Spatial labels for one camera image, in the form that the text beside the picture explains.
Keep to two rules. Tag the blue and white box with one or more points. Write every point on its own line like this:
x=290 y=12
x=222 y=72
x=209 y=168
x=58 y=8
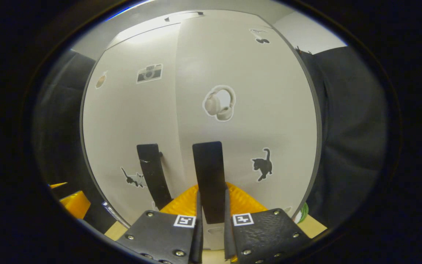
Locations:
x=114 y=213

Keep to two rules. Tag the green striped object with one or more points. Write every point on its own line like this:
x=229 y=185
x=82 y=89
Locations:
x=302 y=213

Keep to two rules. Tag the camera sticker shoe cabinet door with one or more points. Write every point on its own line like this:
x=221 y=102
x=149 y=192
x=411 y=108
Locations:
x=123 y=128

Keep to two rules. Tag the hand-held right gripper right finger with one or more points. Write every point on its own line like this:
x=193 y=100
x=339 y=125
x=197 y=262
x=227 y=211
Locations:
x=228 y=238

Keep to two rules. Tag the headphone sticker shoe cabinet door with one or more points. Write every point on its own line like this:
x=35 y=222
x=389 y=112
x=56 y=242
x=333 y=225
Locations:
x=269 y=110

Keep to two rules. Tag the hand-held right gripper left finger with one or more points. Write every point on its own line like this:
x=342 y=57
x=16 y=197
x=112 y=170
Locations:
x=199 y=236

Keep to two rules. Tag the white double-door shoe cabinet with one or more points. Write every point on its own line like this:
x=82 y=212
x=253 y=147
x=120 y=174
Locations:
x=152 y=22

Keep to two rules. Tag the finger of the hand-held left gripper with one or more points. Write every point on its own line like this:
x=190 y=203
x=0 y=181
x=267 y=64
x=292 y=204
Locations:
x=74 y=203
x=58 y=185

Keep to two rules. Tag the black backdrop cloth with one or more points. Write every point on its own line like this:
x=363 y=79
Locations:
x=350 y=128
x=60 y=128

